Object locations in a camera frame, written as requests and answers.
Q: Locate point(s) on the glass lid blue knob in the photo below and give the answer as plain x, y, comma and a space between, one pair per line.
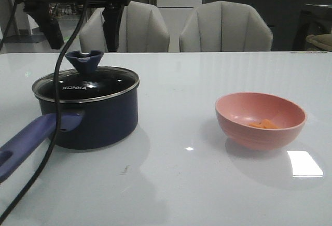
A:
89, 82

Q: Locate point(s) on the white cabinet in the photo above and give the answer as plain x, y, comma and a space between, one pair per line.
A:
174, 13

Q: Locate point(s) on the pink bowl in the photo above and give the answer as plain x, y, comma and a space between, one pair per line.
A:
236, 110

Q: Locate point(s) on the orange ham pieces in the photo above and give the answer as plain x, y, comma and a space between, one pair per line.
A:
264, 124

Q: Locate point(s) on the grey counter sideboard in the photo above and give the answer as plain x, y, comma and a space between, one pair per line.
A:
291, 21

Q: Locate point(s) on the dark blue saucepan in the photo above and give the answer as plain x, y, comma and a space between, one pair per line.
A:
84, 126

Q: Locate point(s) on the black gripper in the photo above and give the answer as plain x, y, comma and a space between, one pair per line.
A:
112, 14

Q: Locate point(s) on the right grey upholstered chair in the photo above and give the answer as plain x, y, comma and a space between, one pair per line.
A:
223, 26

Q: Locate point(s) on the left grey upholstered chair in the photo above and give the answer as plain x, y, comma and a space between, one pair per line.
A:
142, 29

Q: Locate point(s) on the grey upholstered chair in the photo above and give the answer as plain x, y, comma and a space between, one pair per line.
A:
223, 26
142, 29

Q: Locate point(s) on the olive cushion seat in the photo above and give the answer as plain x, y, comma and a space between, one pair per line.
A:
319, 42

